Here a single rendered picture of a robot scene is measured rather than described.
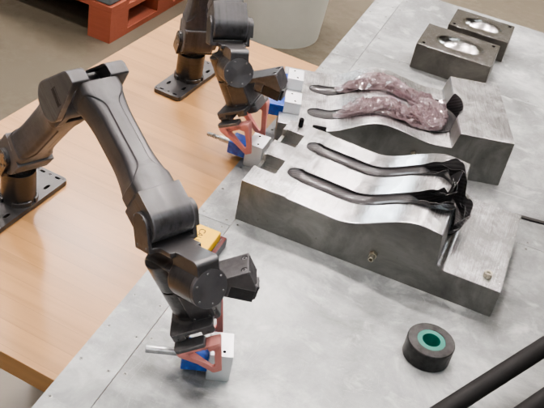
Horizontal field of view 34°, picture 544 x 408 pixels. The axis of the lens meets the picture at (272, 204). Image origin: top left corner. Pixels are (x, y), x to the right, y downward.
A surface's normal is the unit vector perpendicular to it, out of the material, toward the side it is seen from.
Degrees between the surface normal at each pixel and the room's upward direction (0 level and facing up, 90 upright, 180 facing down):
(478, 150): 90
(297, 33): 94
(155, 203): 26
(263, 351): 0
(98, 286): 0
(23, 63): 0
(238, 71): 72
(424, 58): 90
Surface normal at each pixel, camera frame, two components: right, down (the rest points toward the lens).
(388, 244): -0.37, 0.51
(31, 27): 0.17, -0.79
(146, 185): 0.43, -0.47
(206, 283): 0.64, 0.25
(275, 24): -0.10, 0.63
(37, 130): -0.75, 0.32
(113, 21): 0.89, 0.38
